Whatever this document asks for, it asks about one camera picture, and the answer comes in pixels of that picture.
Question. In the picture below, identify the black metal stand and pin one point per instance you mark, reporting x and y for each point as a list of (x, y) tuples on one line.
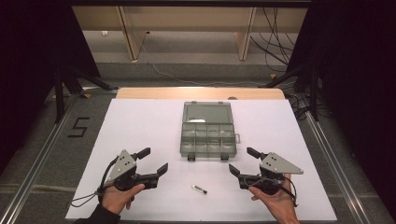
[(59, 93), (313, 93)]

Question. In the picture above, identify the clear plastic compartment box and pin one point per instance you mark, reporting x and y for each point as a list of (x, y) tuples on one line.
[(207, 137)]

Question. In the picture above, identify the wooden table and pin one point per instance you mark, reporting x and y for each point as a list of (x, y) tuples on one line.
[(186, 92)]

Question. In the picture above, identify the small white and black tube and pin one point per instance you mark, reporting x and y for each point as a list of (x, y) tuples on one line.
[(199, 189)]

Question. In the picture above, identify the white table sheet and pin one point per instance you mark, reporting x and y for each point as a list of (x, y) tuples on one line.
[(140, 124)]

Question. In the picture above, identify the light wooden shelf unit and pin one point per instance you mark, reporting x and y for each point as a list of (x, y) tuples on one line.
[(186, 18)]

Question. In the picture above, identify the person's left hand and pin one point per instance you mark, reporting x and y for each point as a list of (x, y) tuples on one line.
[(116, 197)]

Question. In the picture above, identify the person's right hand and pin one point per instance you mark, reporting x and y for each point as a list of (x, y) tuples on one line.
[(280, 203)]

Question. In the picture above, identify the dark curtain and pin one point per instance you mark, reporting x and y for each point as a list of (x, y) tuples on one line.
[(31, 46), (358, 62)]

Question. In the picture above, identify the aluminium floor rail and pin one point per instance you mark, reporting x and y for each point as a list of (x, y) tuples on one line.
[(34, 169), (337, 174)]

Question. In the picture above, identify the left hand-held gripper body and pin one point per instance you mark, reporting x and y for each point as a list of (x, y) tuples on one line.
[(125, 165)]

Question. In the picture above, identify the white wall socket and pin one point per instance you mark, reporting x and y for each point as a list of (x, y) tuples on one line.
[(104, 33)]

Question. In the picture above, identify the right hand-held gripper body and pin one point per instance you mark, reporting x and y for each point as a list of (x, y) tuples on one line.
[(277, 165)]

